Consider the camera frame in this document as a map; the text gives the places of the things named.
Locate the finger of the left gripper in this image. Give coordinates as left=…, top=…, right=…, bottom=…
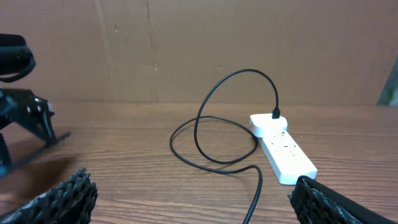
left=1, top=132, right=71, bottom=178

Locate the black USB charging cable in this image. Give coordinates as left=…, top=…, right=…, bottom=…
left=169, top=68, right=281, bottom=224

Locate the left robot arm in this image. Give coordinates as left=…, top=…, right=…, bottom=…
left=1, top=34, right=70, bottom=178

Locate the white power strip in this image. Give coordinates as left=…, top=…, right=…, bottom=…
left=259, top=131, right=318, bottom=185

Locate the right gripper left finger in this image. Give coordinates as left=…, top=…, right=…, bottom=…
left=1, top=168, right=98, bottom=224

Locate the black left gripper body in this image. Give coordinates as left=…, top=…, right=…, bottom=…
left=1, top=88, right=56, bottom=146

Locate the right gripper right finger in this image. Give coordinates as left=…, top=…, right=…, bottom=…
left=288, top=175, right=397, bottom=224

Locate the white USB charger plug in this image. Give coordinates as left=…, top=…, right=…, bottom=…
left=249, top=113, right=288, bottom=138

